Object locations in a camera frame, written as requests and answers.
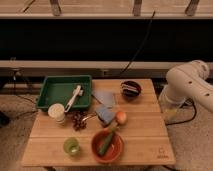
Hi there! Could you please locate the white paper cup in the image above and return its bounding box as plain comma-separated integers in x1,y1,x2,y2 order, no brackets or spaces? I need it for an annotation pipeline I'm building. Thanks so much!
48,103,65,124

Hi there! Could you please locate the orange peach fruit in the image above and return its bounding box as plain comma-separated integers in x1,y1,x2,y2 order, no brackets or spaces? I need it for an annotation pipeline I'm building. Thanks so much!
115,111,127,125

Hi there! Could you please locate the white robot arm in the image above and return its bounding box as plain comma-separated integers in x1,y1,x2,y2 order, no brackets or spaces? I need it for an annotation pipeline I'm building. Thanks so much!
158,60,213,122

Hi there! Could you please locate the white plastic brush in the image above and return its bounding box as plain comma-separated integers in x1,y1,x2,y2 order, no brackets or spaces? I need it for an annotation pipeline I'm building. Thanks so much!
65,85,83,112

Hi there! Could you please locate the green plastic cup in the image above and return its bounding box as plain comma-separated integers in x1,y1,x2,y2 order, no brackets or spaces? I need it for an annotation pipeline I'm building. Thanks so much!
63,137,80,156

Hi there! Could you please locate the light blue cloth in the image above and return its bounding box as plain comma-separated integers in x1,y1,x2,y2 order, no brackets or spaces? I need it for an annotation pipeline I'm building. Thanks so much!
92,90,115,108

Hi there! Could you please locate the black hanging cable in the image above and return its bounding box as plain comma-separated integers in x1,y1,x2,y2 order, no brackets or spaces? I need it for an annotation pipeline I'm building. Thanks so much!
119,10,157,76

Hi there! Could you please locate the green cucumber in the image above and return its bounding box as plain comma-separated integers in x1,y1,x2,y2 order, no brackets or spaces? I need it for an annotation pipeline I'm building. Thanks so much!
98,132,115,156

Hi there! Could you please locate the black floor cable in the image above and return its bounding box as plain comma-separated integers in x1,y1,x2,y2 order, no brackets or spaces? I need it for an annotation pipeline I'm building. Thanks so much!
165,99,198,127

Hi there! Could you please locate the red orange bowl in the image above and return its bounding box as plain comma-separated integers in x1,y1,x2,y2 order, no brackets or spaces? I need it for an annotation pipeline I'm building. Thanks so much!
91,130,124,164

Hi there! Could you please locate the dark red grape bunch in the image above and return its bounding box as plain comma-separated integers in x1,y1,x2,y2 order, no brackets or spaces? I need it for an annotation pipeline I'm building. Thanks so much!
71,112,86,131

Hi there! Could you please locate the metal spoon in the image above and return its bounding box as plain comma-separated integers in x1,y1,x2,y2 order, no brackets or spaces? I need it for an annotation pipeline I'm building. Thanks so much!
82,114,96,122

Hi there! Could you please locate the green plastic tray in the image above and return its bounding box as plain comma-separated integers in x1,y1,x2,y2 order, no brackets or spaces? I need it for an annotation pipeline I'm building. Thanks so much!
37,75,92,112

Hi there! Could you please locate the dark round bowl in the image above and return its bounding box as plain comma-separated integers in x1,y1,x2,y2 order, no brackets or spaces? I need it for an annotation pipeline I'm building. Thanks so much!
120,81,142,98

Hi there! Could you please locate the wooden table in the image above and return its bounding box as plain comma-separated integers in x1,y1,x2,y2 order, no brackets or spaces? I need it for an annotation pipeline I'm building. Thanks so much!
22,79,175,167

